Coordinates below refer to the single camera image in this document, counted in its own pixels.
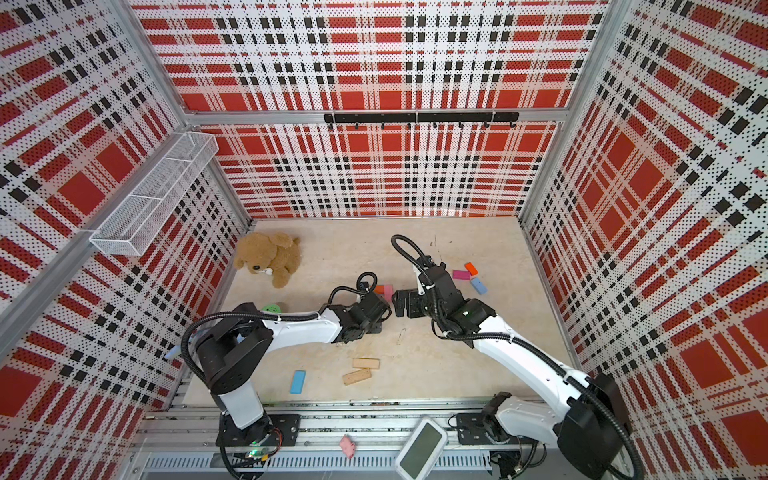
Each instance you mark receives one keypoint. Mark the blue toy with cord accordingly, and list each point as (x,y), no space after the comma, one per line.
(173,353)

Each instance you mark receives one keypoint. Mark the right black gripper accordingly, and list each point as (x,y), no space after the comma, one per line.
(412,298)

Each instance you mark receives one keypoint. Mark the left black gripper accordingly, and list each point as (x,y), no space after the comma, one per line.
(377,327)

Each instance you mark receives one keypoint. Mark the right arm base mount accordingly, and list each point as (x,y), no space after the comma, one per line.
(509,456)

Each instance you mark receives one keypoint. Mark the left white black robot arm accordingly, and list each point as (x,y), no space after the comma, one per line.
(223,350)

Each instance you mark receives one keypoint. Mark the light blue front block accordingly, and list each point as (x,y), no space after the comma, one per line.
(297,382)

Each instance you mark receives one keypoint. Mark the pink block on rail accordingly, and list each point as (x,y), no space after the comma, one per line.
(347,446)

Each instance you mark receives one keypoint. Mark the magenta building block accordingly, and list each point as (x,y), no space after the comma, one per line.
(461,275)

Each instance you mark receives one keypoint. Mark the light blue back block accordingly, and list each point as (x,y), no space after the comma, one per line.
(478,285)

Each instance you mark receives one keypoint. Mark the green round toy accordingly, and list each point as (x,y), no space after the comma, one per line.
(272,308)

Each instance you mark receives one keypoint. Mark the pink building block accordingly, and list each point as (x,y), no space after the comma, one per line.
(389,292)

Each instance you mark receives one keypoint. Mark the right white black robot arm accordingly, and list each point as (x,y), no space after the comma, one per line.
(585,416)

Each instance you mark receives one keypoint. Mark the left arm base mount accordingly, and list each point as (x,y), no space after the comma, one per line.
(272,431)

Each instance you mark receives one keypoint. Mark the wooden block front upper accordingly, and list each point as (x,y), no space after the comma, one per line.
(366,363)

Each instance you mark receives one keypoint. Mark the wooden block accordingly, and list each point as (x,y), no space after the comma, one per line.
(356,376)
(366,363)

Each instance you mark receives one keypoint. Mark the red-orange building block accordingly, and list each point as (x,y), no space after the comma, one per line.
(471,269)

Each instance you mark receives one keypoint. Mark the wooden block front lower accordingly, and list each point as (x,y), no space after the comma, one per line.
(356,376)

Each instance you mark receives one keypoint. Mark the brown teddy bear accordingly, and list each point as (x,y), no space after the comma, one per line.
(278,255)

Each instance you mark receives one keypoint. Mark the white tablet device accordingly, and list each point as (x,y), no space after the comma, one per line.
(422,450)

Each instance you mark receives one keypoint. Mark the light blue block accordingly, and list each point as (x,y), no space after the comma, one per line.
(478,285)
(297,382)

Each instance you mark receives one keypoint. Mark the white wire mesh basket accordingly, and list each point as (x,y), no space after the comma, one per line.
(134,224)

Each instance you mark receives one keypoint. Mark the black hook rail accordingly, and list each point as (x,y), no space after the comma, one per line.
(357,119)

